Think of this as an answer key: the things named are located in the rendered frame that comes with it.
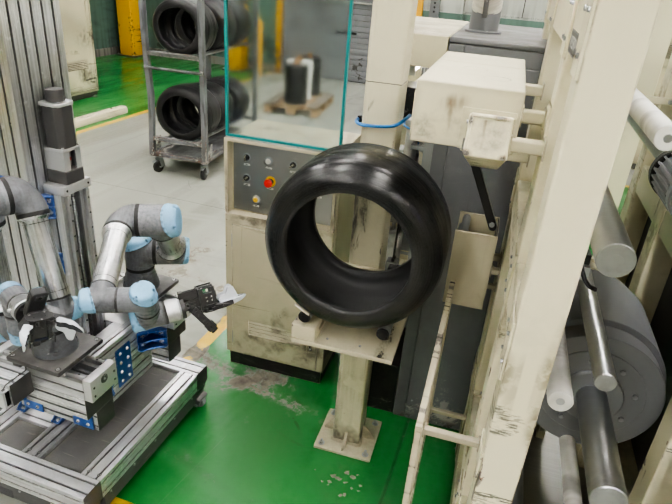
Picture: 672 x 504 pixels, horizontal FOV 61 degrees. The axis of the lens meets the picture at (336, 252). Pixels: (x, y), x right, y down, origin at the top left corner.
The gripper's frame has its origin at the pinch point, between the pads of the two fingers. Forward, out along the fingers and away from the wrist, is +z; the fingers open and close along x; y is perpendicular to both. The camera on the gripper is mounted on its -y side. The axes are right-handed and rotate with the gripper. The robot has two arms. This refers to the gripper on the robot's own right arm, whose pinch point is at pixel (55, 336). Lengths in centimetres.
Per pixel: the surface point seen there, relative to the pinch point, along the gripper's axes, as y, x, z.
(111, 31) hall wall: -11, -534, -1077
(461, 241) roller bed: -26, -122, 43
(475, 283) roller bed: -12, -128, 50
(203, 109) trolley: 0, -260, -324
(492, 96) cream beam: -80, -67, 71
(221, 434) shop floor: 95, -88, -33
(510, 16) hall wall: -163, -908, -398
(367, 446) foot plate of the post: 88, -133, 18
